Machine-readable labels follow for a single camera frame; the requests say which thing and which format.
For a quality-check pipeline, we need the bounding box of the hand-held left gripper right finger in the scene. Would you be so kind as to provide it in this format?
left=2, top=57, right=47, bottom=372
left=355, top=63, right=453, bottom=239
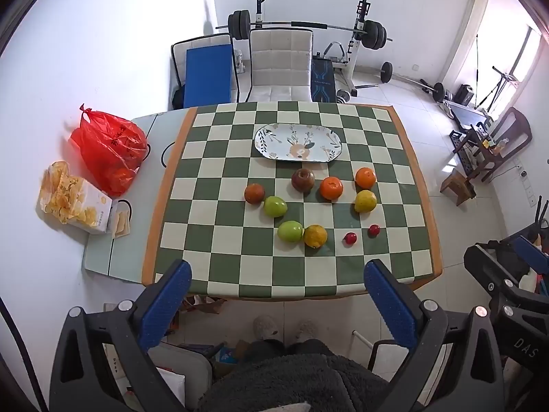
left=364, top=260, right=505, bottom=412

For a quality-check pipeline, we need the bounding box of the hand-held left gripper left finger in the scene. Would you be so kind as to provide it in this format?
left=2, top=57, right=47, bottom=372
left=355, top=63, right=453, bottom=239
left=49, top=260, right=192, bottom=412

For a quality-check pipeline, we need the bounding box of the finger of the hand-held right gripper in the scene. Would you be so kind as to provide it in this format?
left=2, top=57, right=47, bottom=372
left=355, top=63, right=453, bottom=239
left=464, top=244, right=549, bottom=310
left=512, top=235, right=549, bottom=276

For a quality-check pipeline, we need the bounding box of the dull yellow orange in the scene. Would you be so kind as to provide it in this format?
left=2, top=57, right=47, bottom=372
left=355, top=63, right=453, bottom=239
left=303, top=224, right=328, bottom=249

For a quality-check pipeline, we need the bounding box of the yellow lemon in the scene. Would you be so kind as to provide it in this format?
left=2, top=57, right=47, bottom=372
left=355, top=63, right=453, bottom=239
left=354, top=190, right=377, bottom=214

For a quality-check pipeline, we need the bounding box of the green apple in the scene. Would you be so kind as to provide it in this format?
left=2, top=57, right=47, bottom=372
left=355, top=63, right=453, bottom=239
left=263, top=196, right=288, bottom=218
left=277, top=220, right=304, bottom=243

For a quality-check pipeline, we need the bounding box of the orange tangerine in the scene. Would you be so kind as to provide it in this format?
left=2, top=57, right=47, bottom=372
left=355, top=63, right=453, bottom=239
left=319, top=176, right=344, bottom=201
left=355, top=167, right=377, bottom=190

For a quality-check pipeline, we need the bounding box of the dark red apple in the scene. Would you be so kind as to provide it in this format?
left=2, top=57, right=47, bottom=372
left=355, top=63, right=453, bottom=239
left=291, top=169, right=316, bottom=192

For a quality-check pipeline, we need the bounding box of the floral oval plate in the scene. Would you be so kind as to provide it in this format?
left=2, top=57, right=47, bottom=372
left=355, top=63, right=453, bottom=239
left=254, top=123, right=343, bottom=163

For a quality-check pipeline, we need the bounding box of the grey chair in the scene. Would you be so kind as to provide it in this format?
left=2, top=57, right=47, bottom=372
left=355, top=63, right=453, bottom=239
left=148, top=343, right=215, bottom=412

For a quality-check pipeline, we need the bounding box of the green white checkered tablecloth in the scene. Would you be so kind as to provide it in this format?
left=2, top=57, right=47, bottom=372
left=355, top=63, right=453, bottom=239
left=141, top=101, right=443, bottom=300

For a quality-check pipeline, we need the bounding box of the grey slipper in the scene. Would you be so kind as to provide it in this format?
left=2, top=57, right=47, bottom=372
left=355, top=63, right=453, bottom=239
left=295, top=320, right=320, bottom=344
left=253, top=315, right=280, bottom=342

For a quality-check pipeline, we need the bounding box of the small wooden stool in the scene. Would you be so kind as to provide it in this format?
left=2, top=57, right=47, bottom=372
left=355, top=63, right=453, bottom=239
left=441, top=169, right=477, bottom=207

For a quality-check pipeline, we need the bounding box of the dark wooden chair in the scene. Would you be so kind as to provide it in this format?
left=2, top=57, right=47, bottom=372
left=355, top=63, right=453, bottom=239
left=467, top=107, right=533, bottom=183

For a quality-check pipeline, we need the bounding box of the person's grey fleece clothing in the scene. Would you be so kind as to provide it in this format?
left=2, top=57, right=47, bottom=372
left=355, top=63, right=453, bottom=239
left=195, top=339, right=392, bottom=412

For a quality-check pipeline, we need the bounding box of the flat monitor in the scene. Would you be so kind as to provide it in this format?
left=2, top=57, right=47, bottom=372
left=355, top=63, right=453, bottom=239
left=445, top=100, right=490, bottom=130

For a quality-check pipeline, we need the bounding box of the red plastic bag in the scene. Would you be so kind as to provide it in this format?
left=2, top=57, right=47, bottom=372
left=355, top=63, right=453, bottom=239
left=70, top=104, right=149, bottom=197

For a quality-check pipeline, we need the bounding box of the black speaker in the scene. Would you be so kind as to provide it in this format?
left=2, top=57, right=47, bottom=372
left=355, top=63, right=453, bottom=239
left=455, top=83, right=475, bottom=106

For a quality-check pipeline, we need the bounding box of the black tripod stand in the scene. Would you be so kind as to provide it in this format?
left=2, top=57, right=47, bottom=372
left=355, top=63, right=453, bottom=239
left=482, top=66, right=523, bottom=112

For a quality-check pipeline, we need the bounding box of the window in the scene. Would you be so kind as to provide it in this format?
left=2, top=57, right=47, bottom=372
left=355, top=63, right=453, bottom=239
left=512, top=26, right=544, bottom=83

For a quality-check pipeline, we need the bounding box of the small floor barbell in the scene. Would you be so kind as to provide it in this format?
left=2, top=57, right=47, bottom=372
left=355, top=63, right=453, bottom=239
left=379, top=62, right=447, bottom=104

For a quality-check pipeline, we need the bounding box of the black blue weight bench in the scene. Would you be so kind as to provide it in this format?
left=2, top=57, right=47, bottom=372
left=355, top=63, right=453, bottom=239
left=311, top=54, right=335, bottom=103

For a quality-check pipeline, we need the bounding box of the chair with blue cushion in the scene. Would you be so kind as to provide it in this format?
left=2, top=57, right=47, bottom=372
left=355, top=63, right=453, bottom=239
left=172, top=34, right=238, bottom=109

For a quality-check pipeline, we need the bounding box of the white padded chair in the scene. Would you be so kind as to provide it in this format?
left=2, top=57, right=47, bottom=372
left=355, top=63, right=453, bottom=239
left=246, top=28, right=314, bottom=104

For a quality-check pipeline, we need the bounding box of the barbell with black plates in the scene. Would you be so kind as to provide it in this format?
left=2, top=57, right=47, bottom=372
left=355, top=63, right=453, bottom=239
left=215, top=10, right=393, bottom=50

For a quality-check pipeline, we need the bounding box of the white squat rack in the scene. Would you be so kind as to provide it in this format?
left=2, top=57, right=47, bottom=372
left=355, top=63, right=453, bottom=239
left=251, top=0, right=374, bottom=99

